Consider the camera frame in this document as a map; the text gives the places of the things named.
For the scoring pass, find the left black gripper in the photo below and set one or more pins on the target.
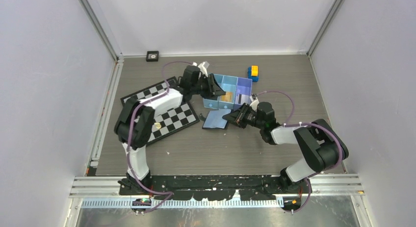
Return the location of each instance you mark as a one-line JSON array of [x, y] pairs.
[[213, 89]]

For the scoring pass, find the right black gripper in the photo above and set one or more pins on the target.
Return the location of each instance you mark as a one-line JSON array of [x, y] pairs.
[[233, 117]]

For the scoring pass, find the tan grey striped credit card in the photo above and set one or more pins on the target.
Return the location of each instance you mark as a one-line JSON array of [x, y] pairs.
[[228, 97]]

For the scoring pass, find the silver black striped credit card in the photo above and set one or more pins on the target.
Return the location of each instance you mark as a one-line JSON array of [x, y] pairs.
[[242, 98]]

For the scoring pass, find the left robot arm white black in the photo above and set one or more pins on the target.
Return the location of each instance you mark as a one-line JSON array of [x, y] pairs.
[[136, 120]]

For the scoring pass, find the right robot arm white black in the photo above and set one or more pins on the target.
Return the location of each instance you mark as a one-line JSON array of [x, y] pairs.
[[320, 146]]

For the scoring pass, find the light blue bin middle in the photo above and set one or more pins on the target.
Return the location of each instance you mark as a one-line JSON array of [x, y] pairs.
[[227, 83]]

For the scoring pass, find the light blue bin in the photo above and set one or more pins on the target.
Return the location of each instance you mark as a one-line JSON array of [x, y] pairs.
[[213, 102], [227, 83]]

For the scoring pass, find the light blue bin left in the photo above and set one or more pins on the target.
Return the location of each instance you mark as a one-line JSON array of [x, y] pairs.
[[213, 102]]

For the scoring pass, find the purple bin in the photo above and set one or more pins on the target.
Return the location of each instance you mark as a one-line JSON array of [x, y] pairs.
[[243, 86]]

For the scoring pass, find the blue yellow toy blocks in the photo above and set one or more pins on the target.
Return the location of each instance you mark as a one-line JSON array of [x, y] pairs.
[[253, 73]]

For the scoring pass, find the black white chessboard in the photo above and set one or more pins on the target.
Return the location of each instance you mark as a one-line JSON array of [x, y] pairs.
[[173, 120]]

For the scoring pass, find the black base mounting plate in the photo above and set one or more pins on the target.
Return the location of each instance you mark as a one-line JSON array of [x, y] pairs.
[[222, 187]]

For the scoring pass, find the small black square box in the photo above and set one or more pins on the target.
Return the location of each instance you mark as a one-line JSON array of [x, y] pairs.
[[152, 56]]

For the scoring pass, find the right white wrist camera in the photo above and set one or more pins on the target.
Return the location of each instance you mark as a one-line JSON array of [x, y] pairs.
[[254, 101]]

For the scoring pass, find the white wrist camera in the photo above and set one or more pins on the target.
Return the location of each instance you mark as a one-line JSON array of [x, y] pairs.
[[254, 101], [203, 67]]

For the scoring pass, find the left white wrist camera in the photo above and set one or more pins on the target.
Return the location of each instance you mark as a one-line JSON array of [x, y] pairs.
[[203, 67]]

